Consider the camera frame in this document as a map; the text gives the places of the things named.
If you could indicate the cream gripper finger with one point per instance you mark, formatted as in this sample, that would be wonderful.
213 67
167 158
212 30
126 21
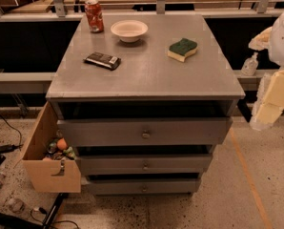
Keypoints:
272 103
262 88

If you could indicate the dark rxbar chocolate bar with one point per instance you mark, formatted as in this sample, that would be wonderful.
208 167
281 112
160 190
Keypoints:
102 60

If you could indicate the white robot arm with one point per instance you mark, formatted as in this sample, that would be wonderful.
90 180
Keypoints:
272 39

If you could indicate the clear sanitizer bottle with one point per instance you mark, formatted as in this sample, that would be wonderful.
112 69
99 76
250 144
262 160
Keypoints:
250 65

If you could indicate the top grey drawer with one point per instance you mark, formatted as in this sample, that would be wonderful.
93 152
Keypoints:
143 132

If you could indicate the grey drawer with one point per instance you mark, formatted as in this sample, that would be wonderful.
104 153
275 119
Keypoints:
143 132
143 186
143 164

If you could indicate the middle grey drawer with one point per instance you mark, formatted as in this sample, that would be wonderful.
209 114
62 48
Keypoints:
143 164

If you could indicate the green yellow sponge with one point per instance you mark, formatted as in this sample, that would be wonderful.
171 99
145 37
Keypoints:
182 49

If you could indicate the grey drawer cabinet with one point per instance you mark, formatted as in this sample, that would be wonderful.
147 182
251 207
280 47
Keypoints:
147 84

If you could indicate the bottom grey drawer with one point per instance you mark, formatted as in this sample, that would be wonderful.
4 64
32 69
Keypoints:
143 186

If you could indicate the white bowl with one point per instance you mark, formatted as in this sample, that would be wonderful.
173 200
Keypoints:
129 31

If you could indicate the orange fruit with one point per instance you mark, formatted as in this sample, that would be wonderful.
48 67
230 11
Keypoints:
62 144

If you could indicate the red soda can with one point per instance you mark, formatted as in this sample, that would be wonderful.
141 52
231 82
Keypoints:
94 16

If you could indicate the wooden open side drawer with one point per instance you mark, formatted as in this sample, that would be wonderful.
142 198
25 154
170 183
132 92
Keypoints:
48 176

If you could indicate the black floor stand base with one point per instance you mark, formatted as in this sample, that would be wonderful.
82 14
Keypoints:
21 216

